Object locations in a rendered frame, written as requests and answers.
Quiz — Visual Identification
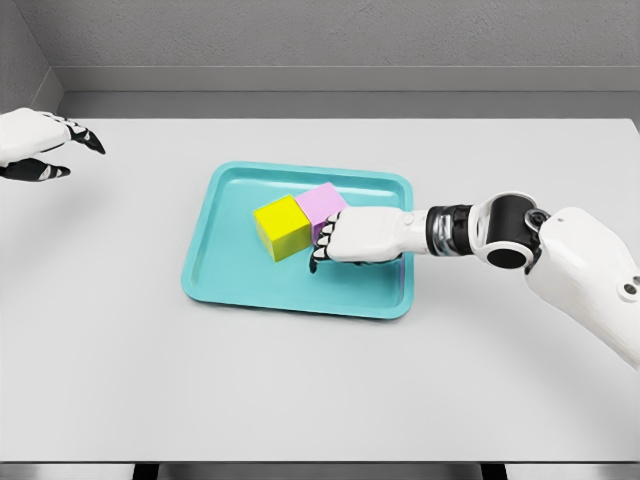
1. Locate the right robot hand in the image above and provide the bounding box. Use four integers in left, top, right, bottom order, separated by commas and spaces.
307, 206, 404, 274

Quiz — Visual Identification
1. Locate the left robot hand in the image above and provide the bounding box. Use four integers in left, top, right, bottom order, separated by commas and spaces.
0, 107, 107, 183

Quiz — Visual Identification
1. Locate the pink cube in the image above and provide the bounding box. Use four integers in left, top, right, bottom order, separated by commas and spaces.
293, 181, 350, 247

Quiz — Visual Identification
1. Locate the yellow cube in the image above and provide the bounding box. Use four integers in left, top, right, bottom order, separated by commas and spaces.
252, 194, 313, 264

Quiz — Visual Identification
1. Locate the teal rectangular tray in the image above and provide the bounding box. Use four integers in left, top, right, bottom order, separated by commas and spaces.
179, 160, 415, 320

